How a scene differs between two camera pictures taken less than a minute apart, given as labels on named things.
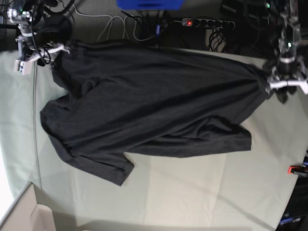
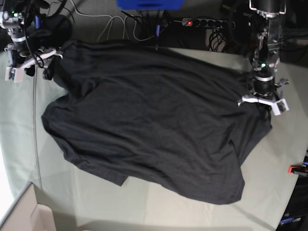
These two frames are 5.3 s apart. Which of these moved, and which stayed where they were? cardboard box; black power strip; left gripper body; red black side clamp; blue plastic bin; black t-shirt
Moved: left gripper body; black t-shirt
Stayed: black power strip; red black side clamp; blue plastic bin; cardboard box
